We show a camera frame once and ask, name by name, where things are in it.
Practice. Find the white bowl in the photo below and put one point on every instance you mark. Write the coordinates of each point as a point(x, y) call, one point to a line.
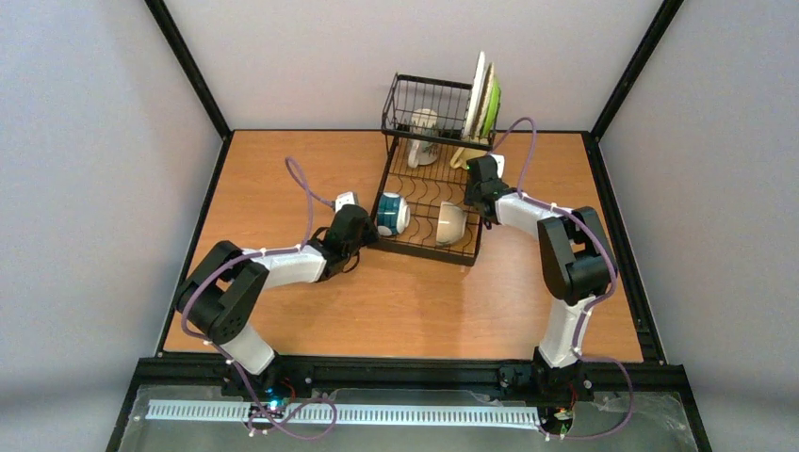
point(450, 224)
point(393, 214)

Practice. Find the black wire dish rack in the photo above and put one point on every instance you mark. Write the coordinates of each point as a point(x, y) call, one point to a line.
point(425, 187)

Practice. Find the tall patterned ceramic cup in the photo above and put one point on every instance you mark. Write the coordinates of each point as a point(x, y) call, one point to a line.
point(422, 152)

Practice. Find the yellow ceramic mug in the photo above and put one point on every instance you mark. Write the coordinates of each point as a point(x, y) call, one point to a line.
point(462, 155)

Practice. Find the woven bamboo pattern plate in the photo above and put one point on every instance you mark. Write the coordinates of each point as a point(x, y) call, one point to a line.
point(486, 94)

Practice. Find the striped plate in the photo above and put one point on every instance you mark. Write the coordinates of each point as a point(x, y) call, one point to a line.
point(474, 97)

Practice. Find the green plate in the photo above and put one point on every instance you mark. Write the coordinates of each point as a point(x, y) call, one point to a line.
point(492, 110)

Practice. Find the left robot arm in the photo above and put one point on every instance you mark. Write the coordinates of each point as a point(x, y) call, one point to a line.
point(217, 299)

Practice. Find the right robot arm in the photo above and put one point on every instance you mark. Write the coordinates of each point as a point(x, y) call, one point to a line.
point(577, 263)

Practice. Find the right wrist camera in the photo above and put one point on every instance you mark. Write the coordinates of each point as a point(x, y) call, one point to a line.
point(500, 163)

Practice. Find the white cable duct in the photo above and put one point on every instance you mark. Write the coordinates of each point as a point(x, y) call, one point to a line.
point(350, 414)

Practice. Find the black enclosure frame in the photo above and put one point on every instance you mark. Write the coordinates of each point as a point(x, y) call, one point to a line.
point(513, 378)

